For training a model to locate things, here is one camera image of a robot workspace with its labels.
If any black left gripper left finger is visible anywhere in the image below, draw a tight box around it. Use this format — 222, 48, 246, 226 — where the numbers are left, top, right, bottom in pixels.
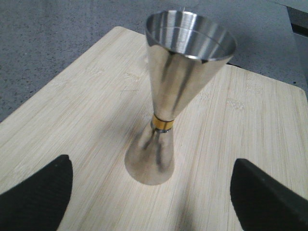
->
0, 155, 73, 231

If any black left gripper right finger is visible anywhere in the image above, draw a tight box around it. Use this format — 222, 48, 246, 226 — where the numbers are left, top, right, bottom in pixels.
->
230, 158, 308, 231

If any steel double jigger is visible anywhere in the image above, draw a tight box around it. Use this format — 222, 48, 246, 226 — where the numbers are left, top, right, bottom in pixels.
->
125, 10, 237, 185

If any wooden cutting board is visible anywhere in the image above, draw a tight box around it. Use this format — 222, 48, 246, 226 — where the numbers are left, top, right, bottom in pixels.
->
0, 26, 308, 231

